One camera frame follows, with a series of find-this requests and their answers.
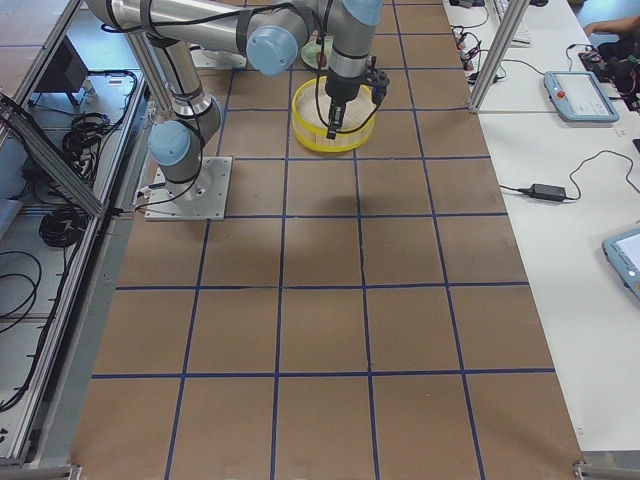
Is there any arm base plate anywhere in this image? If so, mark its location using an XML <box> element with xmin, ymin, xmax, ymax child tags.
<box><xmin>144</xmin><ymin>157</ymin><xmax>233</xmax><ymax>221</ymax></box>

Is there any brown paper table cover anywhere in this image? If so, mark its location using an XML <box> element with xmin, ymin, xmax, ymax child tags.
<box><xmin>71</xmin><ymin>1</ymin><xmax>580</xmax><ymax>479</ymax></box>

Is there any near teach pendant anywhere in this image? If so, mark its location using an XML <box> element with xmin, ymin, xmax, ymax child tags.
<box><xmin>602</xmin><ymin>228</ymin><xmax>639</xmax><ymax>298</ymax></box>

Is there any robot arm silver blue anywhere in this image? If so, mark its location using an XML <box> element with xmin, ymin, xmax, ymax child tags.
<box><xmin>88</xmin><ymin>1</ymin><xmax>388</xmax><ymax>199</ymax></box>

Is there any aluminium frame post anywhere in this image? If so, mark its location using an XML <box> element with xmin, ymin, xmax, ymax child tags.
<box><xmin>468</xmin><ymin>0</ymin><xmax>529</xmax><ymax>113</ymax></box>

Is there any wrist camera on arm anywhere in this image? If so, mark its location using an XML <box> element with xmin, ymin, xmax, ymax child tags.
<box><xmin>364</xmin><ymin>56</ymin><xmax>390</xmax><ymax>107</ymax></box>

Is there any far teach pendant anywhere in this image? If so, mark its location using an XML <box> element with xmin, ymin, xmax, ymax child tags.
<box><xmin>543</xmin><ymin>71</ymin><xmax>619</xmax><ymax>123</ymax></box>

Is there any black power adapter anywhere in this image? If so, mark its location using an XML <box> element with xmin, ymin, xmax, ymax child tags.
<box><xmin>517</xmin><ymin>183</ymin><xmax>568</xmax><ymax>202</ymax></box>

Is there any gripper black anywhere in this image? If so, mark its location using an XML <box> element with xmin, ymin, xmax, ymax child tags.
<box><xmin>325</xmin><ymin>73</ymin><xmax>360</xmax><ymax>139</ymax></box>

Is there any green plate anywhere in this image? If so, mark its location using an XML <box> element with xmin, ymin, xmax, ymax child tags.
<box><xmin>301</xmin><ymin>37</ymin><xmax>333</xmax><ymax>71</ymax></box>

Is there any yellow steamer layer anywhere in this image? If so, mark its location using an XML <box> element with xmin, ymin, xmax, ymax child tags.
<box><xmin>291</xmin><ymin>76</ymin><xmax>377</xmax><ymax>153</ymax></box>

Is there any teach pendant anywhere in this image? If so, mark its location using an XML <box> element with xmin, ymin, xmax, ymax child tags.
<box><xmin>602</xmin><ymin>228</ymin><xmax>639</xmax><ymax>298</ymax></box>
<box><xmin>543</xmin><ymin>71</ymin><xmax>619</xmax><ymax>123</ymax></box>

